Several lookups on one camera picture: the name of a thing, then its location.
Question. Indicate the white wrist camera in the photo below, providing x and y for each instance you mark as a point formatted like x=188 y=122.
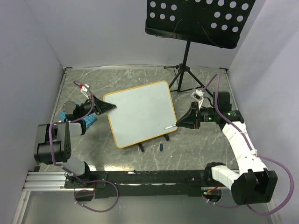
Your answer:
x=198 y=95
x=84 y=89

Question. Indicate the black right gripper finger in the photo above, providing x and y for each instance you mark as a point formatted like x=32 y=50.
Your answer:
x=188 y=114
x=186 y=123

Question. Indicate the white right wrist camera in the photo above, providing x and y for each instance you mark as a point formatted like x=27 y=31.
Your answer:
x=198 y=95

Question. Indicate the blue studded building plate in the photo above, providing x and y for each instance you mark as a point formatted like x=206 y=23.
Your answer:
x=90 y=119

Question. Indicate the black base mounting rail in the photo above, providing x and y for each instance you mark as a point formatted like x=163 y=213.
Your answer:
x=143 y=183

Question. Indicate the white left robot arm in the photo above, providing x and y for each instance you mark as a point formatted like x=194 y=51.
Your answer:
x=53 y=141

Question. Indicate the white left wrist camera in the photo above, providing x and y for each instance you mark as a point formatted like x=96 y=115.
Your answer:
x=84 y=89

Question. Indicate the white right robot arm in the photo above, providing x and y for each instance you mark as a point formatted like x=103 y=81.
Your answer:
x=254 y=183

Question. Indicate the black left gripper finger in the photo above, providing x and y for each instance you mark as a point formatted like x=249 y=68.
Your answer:
x=99 y=104
x=102 y=111

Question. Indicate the yellow framed whiteboard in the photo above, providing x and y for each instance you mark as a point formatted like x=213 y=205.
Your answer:
x=142 y=113

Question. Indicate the black whiteboard clip foot left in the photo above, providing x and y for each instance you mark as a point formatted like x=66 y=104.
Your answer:
x=141 y=147

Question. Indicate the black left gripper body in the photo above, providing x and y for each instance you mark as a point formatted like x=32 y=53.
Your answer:
x=86 y=107

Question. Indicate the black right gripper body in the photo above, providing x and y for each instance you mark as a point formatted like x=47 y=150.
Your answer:
x=197 y=121

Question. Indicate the black perforated music stand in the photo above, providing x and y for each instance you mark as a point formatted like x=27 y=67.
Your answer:
x=211 y=22

